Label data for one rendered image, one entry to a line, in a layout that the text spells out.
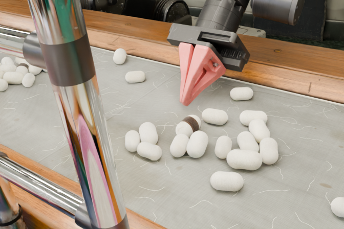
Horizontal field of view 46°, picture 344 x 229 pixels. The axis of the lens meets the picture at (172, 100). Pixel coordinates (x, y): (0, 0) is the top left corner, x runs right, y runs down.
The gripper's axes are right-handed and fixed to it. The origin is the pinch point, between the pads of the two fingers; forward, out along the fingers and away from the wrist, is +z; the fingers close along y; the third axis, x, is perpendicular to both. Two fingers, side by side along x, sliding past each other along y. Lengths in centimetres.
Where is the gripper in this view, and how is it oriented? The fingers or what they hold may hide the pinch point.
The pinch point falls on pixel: (185, 98)
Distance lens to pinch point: 54.9
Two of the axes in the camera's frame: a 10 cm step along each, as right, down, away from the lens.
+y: 8.0, 2.3, -5.5
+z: -3.9, 9.0, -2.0
